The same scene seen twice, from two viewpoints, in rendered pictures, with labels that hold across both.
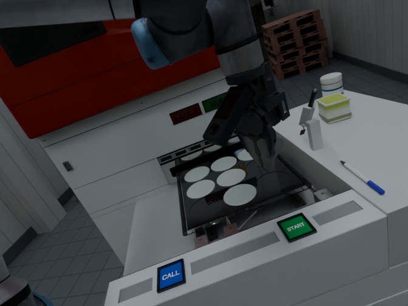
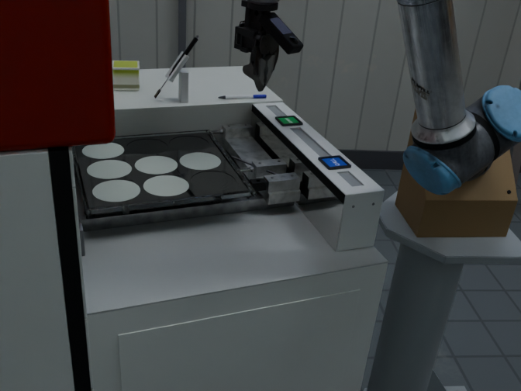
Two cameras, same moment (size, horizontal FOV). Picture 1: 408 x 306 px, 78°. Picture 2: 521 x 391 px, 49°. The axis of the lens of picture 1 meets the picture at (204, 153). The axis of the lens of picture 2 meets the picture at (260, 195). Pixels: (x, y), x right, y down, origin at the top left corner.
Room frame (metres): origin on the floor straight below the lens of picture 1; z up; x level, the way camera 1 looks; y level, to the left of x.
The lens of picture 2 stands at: (0.97, 1.16, 1.49)
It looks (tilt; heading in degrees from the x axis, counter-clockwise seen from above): 28 degrees down; 247
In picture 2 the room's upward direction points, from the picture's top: 5 degrees clockwise
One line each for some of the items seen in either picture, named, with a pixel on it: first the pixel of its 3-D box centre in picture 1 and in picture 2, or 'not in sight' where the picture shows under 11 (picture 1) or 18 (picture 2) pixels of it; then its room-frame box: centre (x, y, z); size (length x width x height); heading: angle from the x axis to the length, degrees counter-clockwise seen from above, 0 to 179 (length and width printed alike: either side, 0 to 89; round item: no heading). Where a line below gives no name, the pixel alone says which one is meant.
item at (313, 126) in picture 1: (309, 124); (177, 77); (0.62, -0.30, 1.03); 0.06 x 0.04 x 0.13; 0
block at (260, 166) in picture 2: (234, 239); (269, 167); (0.46, 0.00, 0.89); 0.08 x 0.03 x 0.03; 0
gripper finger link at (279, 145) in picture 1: (274, 149); (260, 70); (0.45, -0.14, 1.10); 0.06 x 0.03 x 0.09; 120
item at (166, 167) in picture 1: (215, 155); not in sight; (0.94, -0.04, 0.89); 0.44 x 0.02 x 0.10; 90
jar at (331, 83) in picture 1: (332, 88); not in sight; (0.87, -0.53, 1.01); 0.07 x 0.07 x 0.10
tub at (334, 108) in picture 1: (333, 108); (125, 75); (0.74, -0.44, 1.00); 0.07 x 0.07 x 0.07; 81
